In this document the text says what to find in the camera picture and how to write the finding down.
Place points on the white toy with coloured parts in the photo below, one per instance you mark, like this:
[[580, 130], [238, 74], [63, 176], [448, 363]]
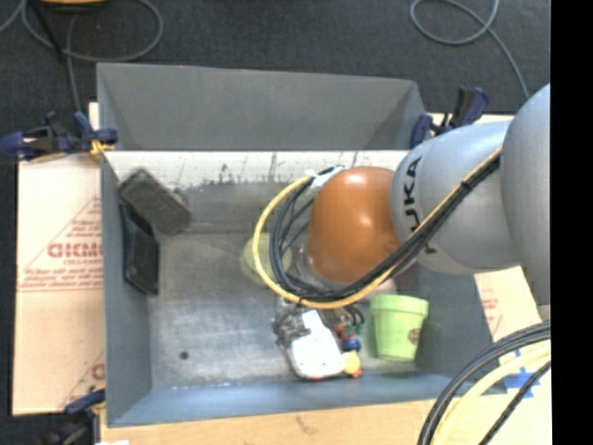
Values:
[[317, 350]]

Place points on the green plastic cup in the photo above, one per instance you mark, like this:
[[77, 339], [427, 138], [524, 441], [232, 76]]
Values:
[[397, 329]]

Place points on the yellow-green ball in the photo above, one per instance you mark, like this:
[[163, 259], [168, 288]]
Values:
[[259, 255]]

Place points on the brown cardboard board red print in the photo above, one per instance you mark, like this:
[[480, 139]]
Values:
[[55, 322]]

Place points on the grey metal bin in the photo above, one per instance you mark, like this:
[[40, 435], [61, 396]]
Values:
[[208, 322]]

